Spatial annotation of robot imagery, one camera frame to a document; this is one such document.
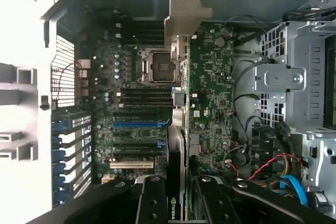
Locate green motherboard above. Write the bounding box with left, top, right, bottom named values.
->
left=76, top=22, right=235, bottom=183

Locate perforated metal disk bay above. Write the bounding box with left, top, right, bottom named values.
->
left=253, top=20, right=336, bottom=136

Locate white expansion slot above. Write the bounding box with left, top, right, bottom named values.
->
left=109, top=161, right=154, bottom=169

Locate red and black wire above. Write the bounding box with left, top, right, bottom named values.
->
left=248, top=153, right=304, bottom=180

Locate blue expansion slot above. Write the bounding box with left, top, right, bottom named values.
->
left=112, top=120, right=169, bottom=130

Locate blue SATA wire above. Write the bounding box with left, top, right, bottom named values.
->
left=279, top=174, right=309, bottom=207

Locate black and grey PC case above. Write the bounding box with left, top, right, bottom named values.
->
left=31, top=0, right=336, bottom=224

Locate grey plastic parts rack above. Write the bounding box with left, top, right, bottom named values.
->
left=0, top=62, right=39, bottom=162

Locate metal CPU socket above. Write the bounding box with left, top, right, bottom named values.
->
left=141, top=48, right=182, bottom=83

